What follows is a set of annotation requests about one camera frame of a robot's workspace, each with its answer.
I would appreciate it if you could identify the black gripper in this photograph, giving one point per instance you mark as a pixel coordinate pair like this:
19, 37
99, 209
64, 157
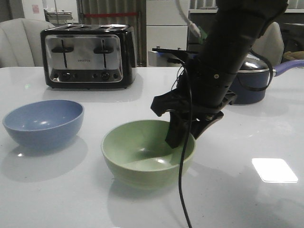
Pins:
204, 88

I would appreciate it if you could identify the green bowl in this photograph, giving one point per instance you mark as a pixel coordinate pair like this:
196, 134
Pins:
137, 154

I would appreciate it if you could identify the blue bowl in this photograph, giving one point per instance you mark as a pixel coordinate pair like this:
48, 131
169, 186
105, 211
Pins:
44, 125

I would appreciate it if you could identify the dark blue saucepan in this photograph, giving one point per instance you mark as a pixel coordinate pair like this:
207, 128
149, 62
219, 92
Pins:
250, 87

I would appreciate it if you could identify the glass pot lid blue knob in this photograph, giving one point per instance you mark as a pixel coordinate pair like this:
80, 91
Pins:
253, 64

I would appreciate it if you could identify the white refrigerator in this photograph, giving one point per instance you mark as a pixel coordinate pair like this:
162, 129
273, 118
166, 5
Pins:
165, 28

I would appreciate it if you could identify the grey chair right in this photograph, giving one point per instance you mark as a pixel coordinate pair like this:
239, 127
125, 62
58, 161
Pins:
270, 45

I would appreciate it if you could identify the grey chair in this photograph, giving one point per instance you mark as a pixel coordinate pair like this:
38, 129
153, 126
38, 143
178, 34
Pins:
20, 42
270, 45

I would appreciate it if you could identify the black silver four-slot toaster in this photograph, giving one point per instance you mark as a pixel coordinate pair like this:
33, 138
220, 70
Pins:
89, 56

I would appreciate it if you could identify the dark kitchen counter cabinet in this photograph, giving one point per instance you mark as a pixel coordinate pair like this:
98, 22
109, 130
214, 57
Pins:
291, 25

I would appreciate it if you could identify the grey chair left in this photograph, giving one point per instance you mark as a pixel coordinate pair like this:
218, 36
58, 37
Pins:
20, 42

